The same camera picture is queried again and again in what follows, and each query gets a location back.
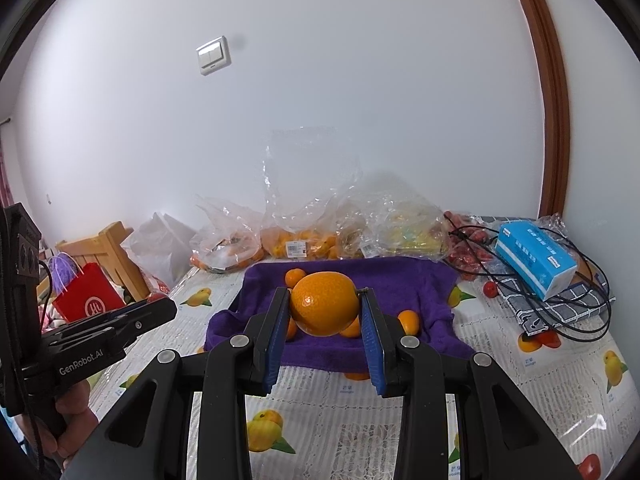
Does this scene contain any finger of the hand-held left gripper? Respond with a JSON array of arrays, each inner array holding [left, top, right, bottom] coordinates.
[[107, 300, 178, 348], [100, 294, 168, 318]]

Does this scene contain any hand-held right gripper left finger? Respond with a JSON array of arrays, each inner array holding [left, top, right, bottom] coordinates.
[[60, 287, 292, 480]]

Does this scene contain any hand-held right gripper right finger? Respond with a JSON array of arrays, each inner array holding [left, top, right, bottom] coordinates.
[[357, 287, 583, 480]]

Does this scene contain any purple towel-lined tray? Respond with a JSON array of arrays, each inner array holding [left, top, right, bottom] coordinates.
[[202, 257, 476, 373]]

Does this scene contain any large orange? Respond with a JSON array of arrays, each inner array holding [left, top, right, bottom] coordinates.
[[290, 271, 360, 337]]

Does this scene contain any person's left hand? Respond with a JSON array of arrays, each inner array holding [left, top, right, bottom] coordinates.
[[12, 385, 96, 473]]

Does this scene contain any red paper bag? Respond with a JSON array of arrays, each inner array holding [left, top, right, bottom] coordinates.
[[47, 255, 126, 322]]

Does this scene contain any white plastic bag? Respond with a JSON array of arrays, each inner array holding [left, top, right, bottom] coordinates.
[[122, 212, 196, 286]]

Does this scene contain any crumpled clear bag of tangerines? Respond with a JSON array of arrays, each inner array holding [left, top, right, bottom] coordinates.
[[190, 197, 266, 273]]

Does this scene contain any clear bag of oranges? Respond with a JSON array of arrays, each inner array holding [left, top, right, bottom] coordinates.
[[262, 127, 363, 261]]

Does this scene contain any clear bag of yellow snacks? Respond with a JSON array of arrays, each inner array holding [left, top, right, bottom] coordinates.
[[340, 185, 451, 261]]

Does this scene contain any bag of red snacks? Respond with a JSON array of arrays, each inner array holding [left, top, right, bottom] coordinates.
[[444, 210, 501, 281]]

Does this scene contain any blue tissue box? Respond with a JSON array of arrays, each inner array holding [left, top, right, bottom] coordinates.
[[495, 220, 578, 302]]

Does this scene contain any grey checked cloth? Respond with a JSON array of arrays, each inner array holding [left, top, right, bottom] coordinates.
[[500, 280, 613, 338]]

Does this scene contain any wooden furniture frame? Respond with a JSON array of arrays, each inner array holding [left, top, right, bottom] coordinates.
[[55, 221, 151, 301]]

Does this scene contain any black cable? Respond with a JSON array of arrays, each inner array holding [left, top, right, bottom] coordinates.
[[445, 215, 617, 346]]

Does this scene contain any white light switch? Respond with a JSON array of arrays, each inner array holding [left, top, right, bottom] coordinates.
[[196, 35, 232, 77]]

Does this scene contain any brown wooden door frame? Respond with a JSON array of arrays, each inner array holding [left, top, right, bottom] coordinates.
[[502, 0, 571, 218]]

